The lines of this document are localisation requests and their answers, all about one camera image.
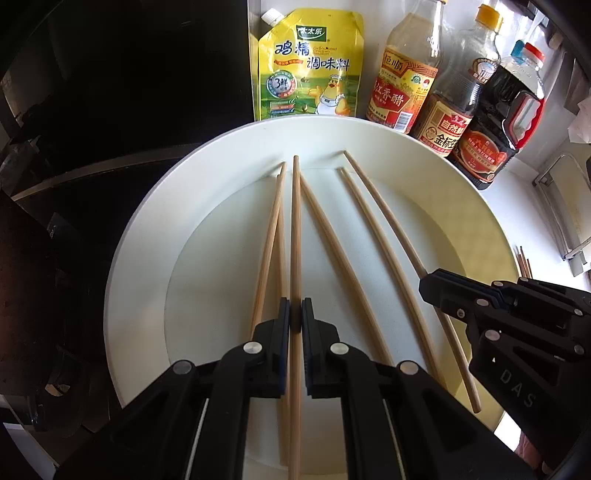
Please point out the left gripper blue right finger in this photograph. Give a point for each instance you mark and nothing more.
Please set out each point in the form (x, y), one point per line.
(312, 349)

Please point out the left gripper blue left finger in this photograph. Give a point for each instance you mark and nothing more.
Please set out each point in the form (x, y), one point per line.
(279, 347)

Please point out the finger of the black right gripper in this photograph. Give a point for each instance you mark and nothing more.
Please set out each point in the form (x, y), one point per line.
(457, 290)

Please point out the wooden chopstick four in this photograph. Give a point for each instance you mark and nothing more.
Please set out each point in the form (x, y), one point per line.
(403, 286)

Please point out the wooden chopstick eight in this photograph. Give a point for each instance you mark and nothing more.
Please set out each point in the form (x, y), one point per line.
(526, 264)

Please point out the wooden chopstick five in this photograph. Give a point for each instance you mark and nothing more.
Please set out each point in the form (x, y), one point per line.
(296, 344)

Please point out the wooden chopstick six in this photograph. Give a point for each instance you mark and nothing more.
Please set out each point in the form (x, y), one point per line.
(445, 320)

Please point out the wooden chopstick two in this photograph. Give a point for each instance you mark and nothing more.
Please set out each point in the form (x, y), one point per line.
(348, 275)

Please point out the wooden chopstick one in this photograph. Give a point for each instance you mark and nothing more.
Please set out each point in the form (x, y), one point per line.
(283, 410)

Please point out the wooden chopstick three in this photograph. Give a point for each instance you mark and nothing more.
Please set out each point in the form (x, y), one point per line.
(264, 267)

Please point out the person's right hand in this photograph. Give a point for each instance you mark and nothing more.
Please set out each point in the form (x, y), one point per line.
(528, 453)

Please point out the white round tray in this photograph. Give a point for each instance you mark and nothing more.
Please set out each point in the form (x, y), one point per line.
(183, 279)

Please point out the metal cutting board rack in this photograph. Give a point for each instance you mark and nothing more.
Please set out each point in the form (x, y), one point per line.
(563, 186)

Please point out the hanging crumpled cloth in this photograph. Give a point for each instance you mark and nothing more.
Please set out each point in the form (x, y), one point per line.
(579, 131)

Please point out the yellow-cap soy sauce bottle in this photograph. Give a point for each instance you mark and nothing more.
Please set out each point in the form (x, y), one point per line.
(452, 101)

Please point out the black gas stove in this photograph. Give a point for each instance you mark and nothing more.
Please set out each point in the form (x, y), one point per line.
(59, 234)

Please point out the yellow-cap vinegar bottle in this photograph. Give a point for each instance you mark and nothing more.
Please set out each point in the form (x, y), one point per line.
(408, 68)

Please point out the yellow seasoning pouch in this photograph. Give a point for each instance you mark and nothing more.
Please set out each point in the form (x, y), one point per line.
(311, 62)

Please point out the large red-handle soy bottle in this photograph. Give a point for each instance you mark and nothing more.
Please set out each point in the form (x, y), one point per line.
(510, 108)

